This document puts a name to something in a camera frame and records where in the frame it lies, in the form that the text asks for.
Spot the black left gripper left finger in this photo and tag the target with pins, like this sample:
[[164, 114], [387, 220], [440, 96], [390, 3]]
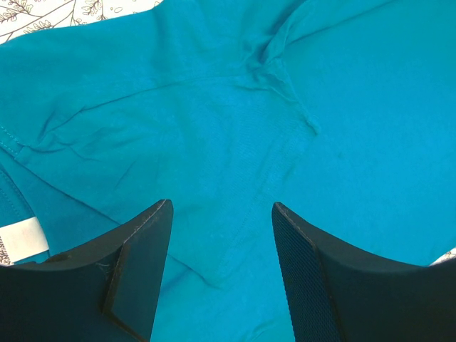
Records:
[[104, 290]]

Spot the blue t shirt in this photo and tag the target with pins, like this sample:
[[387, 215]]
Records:
[[228, 124]]

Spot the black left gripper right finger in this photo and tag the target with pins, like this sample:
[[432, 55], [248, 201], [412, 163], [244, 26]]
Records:
[[338, 292]]

